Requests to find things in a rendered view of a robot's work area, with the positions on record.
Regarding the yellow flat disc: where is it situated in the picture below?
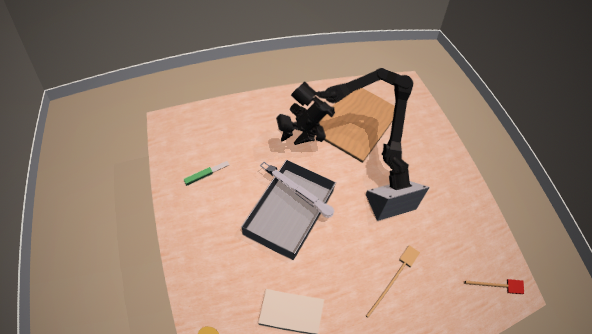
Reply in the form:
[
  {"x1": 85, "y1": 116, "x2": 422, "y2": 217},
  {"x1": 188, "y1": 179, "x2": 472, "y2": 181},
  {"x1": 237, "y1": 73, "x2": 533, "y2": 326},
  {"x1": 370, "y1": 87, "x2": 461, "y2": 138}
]
[{"x1": 198, "y1": 326, "x2": 219, "y2": 334}]

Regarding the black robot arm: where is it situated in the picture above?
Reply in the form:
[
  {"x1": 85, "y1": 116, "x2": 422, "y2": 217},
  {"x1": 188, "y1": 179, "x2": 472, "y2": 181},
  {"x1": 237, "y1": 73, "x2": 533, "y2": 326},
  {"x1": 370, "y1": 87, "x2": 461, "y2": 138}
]
[{"x1": 290, "y1": 68, "x2": 414, "y2": 190}]

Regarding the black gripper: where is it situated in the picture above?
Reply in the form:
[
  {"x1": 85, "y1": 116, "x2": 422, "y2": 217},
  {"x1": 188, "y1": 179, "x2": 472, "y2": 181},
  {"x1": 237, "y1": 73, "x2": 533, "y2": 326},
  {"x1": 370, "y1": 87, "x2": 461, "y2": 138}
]
[{"x1": 276, "y1": 109, "x2": 326, "y2": 145}]

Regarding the brown wooden board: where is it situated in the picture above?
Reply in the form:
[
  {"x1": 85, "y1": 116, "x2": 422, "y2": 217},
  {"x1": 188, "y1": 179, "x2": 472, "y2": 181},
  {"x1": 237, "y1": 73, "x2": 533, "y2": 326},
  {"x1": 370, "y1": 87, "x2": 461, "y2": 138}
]
[{"x1": 319, "y1": 88, "x2": 395, "y2": 163}]

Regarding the beige flat rectangular board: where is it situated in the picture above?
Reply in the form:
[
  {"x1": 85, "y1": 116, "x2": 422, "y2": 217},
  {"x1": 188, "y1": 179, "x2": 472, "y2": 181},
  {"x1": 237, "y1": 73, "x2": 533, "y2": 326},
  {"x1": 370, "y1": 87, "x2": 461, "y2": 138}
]
[{"x1": 258, "y1": 289, "x2": 325, "y2": 334}]

